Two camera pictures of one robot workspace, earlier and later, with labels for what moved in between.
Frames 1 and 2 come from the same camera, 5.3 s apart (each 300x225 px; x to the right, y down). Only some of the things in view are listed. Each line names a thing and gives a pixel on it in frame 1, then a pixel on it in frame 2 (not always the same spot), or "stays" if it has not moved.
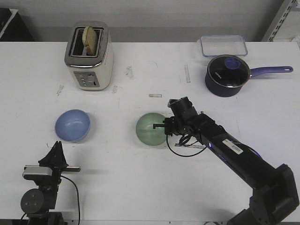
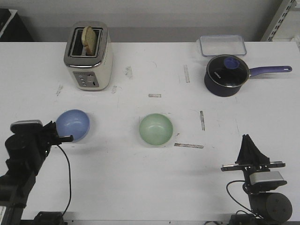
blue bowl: (72, 125) stays
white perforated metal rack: (285, 25) stays
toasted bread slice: (90, 39) stays
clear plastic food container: (213, 45) stays
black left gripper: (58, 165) to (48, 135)
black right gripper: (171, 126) to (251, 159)
